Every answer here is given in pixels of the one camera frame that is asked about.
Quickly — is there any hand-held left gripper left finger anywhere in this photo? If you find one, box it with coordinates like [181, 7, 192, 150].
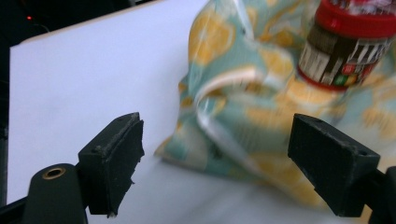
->
[77, 111, 146, 218]

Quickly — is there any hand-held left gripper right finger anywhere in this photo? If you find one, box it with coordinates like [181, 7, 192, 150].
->
[287, 113, 381, 218]

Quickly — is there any teal bag with lemon print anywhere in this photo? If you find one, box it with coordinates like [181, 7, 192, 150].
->
[154, 0, 396, 216]

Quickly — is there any red-lidded jar with dark label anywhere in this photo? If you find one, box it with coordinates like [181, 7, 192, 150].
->
[295, 0, 396, 91]

